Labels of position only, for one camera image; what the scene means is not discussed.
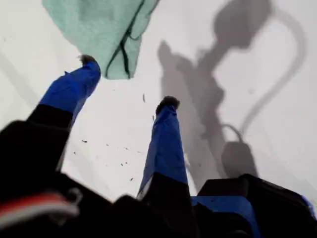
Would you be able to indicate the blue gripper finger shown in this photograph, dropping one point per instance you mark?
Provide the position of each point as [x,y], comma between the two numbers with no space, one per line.
[166,148]
[71,86]

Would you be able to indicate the pale green T-shirt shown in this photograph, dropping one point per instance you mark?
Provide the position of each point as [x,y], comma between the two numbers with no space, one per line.
[99,29]

